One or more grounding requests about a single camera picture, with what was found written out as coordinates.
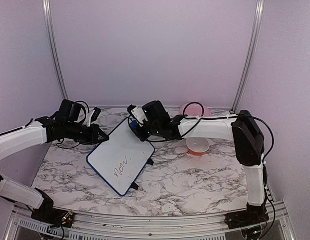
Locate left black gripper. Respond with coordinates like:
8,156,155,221
65,121,110,146

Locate small blue-framed whiteboard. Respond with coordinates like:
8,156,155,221
86,117,155,197

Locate blue whiteboard eraser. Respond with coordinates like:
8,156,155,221
129,120,139,129

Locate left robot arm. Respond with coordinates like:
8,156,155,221
0,99,110,223

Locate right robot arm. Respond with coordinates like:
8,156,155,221
127,100,268,224

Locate pink plate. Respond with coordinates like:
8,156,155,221
179,103,212,117

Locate orange and white bowl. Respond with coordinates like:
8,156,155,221
186,138,211,156

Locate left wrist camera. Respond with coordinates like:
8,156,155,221
84,107,101,127

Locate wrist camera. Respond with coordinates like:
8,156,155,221
127,105,148,126
84,107,101,127

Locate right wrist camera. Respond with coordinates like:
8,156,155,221
127,105,148,126

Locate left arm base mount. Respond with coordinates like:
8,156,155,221
31,208,75,228

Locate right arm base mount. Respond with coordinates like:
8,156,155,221
224,210,270,230

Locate front aluminium rail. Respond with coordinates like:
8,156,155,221
3,201,296,240

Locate left aluminium frame post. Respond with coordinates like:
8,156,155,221
42,0,69,100

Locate aluminium frame post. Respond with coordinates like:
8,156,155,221
231,0,265,113
42,0,69,100

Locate right aluminium frame post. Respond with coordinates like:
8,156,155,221
231,0,265,113

